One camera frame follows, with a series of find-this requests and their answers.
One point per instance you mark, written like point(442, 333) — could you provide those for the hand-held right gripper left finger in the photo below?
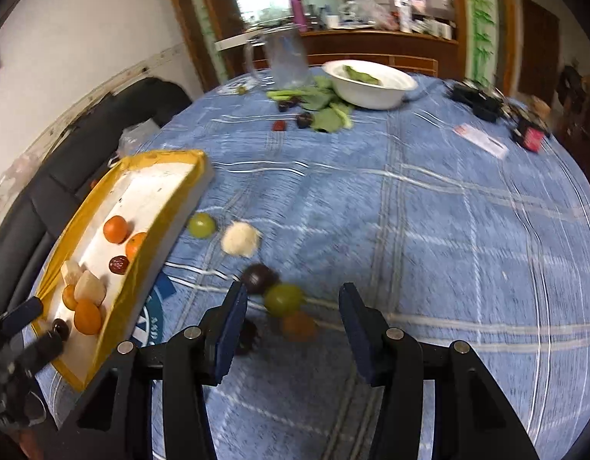
point(230, 335)

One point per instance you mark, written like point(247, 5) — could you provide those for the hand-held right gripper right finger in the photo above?
point(357, 335)

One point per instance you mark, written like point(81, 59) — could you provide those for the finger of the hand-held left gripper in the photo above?
point(43, 349)
point(22, 311)

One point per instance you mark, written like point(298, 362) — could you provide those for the dark purple grape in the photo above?
point(259, 278)
point(303, 120)
point(288, 104)
point(61, 329)

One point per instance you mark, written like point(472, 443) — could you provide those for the pale white fruit piece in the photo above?
point(71, 270)
point(90, 287)

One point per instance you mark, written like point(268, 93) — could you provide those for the beige round cake piece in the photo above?
point(240, 238)

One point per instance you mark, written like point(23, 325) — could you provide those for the large orange mandarin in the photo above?
point(115, 229)

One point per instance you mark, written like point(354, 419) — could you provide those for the yellow white foam tray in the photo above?
point(141, 191)

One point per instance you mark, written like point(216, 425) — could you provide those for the black chair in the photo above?
point(84, 153)

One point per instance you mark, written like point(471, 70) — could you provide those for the crumpled plastic bag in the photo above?
point(137, 135)

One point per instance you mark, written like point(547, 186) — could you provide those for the small red jujube date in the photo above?
point(279, 126)

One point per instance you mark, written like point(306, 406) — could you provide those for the green leaf vegetables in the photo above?
point(326, 115)

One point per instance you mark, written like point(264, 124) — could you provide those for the white printed card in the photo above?
point(481, 140)

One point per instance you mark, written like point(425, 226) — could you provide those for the white bowl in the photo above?
point(369, 93)

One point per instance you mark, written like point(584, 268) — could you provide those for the green leaf in bowl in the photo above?
point(362, 75)

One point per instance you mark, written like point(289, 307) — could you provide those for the black power strip charger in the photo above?
point(477, 100)

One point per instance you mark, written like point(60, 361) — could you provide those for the red cylindrical device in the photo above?
point(532, 137)

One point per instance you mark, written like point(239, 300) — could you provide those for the wooden chair back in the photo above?
point(412, 64)

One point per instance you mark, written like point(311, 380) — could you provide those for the clear glass pitcher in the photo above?
point(285, 57)

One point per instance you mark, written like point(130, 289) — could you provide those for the wooden counter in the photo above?
point(371, 45)

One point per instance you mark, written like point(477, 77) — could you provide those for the wooden cylinder block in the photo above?
point(539, 104)

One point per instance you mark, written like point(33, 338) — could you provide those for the white cup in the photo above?
point(332, 21)

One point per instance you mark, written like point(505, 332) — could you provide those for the white lotion bottle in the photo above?
point(405, 18)

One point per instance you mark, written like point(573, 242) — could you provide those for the clear plastic bag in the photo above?
point(367, 12)

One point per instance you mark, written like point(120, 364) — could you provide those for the purple thermos bottle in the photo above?
point(298, 9)

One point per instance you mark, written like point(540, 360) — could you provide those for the brown wooden door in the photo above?
point(539, 48)

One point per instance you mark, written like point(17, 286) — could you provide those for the carved stair newel post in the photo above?
point(570, 86)

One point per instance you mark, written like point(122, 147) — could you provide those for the green bamboo wall decoration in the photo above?
point(481, 24)

